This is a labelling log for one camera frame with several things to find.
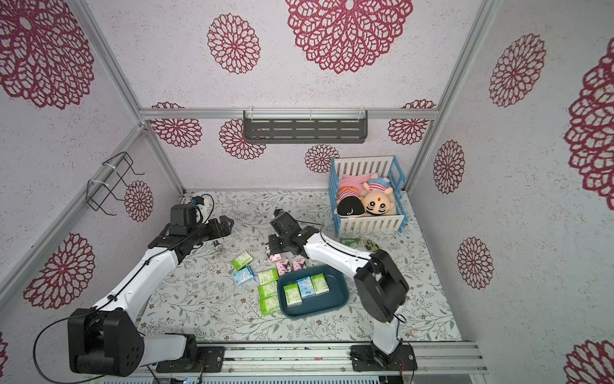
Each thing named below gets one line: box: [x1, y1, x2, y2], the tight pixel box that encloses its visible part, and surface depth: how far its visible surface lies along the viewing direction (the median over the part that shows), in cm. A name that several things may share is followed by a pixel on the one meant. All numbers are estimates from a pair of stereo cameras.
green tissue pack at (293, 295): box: [283, 283, 303, 308], surface depth 86 cm
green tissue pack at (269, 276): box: [258, 268, 280, 286], surface depth 91 cm
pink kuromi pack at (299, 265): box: [292, 259, 307, 272], surface depth 94 cm
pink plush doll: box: [338, 172, 372, 200], surface depth 112 cm
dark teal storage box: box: [276, 264, 350, 318], surface depth 87 cm
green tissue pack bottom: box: [259, 292, 280, 316], surface depth 85 cm
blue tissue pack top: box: [295, 276, 316, 300], surface depth 87 cm
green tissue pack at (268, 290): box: [257, 280, 278, 300], surface depth 87 cm
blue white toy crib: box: [328, 155, 409, 237], surface depth 105 cm
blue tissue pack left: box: [231, 265, 256, 286], surface depth 92 cm
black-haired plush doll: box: [334, 172, 376, 219], surface depth 105 cm
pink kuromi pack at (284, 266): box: [275, 258, 292, 276], surface depth 94 cm
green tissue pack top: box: [310, 272, 331, 296], surface depth 89 cm
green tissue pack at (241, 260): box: [231, 251, 253, 271], surface depth 96 cm
